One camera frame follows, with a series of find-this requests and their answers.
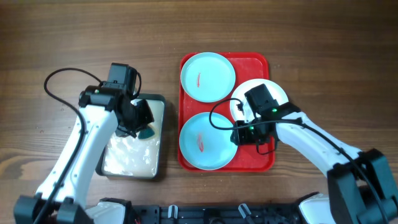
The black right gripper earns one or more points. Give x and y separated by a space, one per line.
242 138

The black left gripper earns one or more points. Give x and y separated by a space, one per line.
146 118

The green yellow sponge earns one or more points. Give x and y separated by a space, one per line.
146 133

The white plate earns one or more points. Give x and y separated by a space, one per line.
280 93

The light blue plate front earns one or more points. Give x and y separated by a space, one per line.
205 147

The light blue plate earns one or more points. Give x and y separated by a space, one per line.
207 77
205 147

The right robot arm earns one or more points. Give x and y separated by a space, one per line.
361 187

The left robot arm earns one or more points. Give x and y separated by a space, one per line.
61 198

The black tray with soapy water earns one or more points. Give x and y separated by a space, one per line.
131 157

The red plastic tray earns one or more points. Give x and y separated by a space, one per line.
247 66

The light blue plate rear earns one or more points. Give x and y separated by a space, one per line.
207 77

